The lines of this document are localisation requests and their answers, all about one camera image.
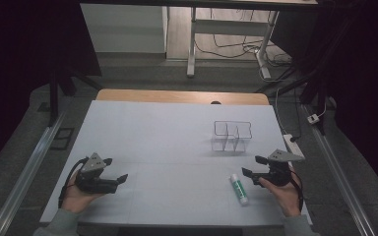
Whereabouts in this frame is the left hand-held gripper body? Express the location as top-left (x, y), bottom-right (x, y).
top-left (74, 151), bottom-right (119, 195)

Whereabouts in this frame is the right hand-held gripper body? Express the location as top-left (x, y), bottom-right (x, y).
top-left (254, 148), bottom-right (306, 188)

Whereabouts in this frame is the person's left hand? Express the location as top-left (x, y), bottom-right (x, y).
top-left (60, 171), bottom-right (104, 214)

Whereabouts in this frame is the person's right hand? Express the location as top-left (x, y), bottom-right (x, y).
top-left (258, 170), bottom-right (304, 218)

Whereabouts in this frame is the white glue stick green label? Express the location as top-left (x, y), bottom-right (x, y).
top-left (229, 173), bottom-right (250, 207)

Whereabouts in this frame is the white power strip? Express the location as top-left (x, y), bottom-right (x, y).
top-left (283, 133), bottom-right (306, 159)

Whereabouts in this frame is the clear acrylic divided organizer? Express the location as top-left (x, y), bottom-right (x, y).
top-left (211, 120), bottom-right (254, 153)

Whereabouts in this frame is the black floor socket plate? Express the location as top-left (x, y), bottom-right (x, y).
top-left (49, 127), bottom-right (75, 151)

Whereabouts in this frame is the white table mat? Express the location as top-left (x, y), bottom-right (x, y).
top-left (39, 99), bottom-right (313, 227)

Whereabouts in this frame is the white cabinet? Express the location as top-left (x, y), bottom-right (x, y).
top-left (80, 3), bottom-right (169, 54)

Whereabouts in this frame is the white-legged desk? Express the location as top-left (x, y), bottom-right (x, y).
top-left (80, 0), bottom-right (319, 81)

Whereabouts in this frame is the black curtain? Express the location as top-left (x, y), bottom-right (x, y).
top-left (0, 0), bottom-right (102, 178)
top-left (270, 0), bottom-right (378, 205)

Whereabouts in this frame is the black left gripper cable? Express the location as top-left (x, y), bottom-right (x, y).
top-left (57, 156), bottom-right (90, 209)

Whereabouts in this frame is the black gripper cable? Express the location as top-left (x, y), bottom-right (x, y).
top-left (288, 166), bottom-right (305, 211)
top-left (57, 156), bottom-right (90, 209)

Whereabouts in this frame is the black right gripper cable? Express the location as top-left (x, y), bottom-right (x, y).
top-left (288, 166), bottom-right (305, 211)

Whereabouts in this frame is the aluminium floor rail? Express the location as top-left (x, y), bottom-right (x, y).
top-left (303, 104), bottom-right (377, 236)
top-left (0, 111), bottom-right (68, 236)

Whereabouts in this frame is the small white adapter with cable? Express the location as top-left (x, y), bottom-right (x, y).
top-left (307, 102), bottom-right (329, 125)

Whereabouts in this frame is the black floor cable tangle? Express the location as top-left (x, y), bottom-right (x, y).
top-left (195, 8), bottom-right (293, 67)

